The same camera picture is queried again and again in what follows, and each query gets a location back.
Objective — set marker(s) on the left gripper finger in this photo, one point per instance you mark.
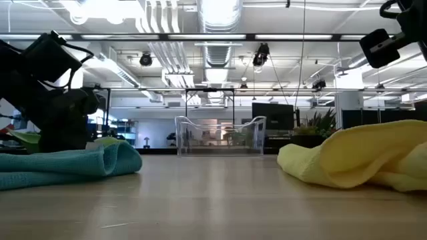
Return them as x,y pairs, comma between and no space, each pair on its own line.
63,140

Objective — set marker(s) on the teal microfiber towel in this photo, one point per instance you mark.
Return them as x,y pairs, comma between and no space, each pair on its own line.
66,166

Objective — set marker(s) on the green microfiber towel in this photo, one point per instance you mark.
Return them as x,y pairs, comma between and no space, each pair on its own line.
28,140

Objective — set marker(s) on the yellow microfiber towel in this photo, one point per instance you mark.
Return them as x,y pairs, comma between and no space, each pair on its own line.
367,150

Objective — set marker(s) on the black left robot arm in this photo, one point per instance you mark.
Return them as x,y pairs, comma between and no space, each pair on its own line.
13,73

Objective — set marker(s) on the blue storage shelf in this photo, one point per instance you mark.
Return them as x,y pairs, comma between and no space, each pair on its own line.
128,133

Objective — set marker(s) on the small mushroom lamp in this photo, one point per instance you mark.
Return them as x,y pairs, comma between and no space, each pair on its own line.
146,143

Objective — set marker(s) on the black partition panels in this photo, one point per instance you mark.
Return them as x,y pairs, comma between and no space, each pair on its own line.
393,120

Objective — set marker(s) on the clear plastic bin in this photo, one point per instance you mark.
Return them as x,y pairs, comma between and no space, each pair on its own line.
220,151

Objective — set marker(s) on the potted succulent plant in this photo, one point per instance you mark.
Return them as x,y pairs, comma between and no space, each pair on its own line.
310,140

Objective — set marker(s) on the black computer monitor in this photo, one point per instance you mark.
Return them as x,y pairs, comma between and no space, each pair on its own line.
273,116

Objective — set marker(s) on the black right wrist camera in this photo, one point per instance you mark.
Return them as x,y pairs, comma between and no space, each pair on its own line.
378,48

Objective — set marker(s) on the black ceiling-hung camera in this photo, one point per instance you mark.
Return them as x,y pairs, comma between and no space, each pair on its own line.
260,58
318,85
145,60

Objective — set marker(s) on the silver ceiling air duct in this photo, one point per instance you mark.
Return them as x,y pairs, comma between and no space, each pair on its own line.
218,53

